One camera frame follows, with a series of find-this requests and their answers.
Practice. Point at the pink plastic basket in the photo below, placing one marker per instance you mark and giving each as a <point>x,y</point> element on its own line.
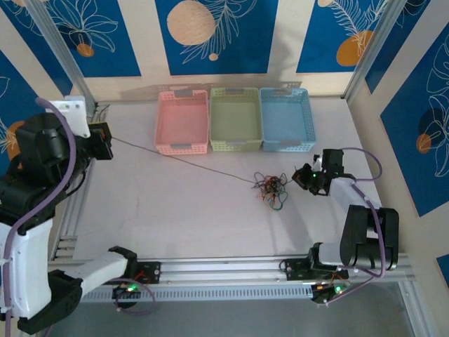
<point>182,119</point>

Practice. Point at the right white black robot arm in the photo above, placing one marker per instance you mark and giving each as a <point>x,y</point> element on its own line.
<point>354,196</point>

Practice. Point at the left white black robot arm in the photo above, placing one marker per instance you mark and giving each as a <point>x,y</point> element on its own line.
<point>28,267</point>

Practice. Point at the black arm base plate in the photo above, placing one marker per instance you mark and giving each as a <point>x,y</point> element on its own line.
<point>296,270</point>
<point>151,272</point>

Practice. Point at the blue plastic basket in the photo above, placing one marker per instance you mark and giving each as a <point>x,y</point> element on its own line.
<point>287,116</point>

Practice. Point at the green plastic basket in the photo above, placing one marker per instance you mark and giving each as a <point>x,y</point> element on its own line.
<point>235,119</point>

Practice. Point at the aluminium frame beam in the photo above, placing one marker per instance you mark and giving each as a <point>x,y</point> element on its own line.
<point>228,268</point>

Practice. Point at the circuit board with green light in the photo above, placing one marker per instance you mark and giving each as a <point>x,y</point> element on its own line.
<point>333,291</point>
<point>128,289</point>

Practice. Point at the blue floral wall poster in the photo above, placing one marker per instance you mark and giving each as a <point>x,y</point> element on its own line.
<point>105,42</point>
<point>414,35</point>
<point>315,35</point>
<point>443,267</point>
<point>245,35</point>
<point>421,158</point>
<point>10,87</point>
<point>38,42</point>

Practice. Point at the aluminium frame post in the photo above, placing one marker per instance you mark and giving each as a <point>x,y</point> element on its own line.
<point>417,316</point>
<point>62,52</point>
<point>372,52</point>

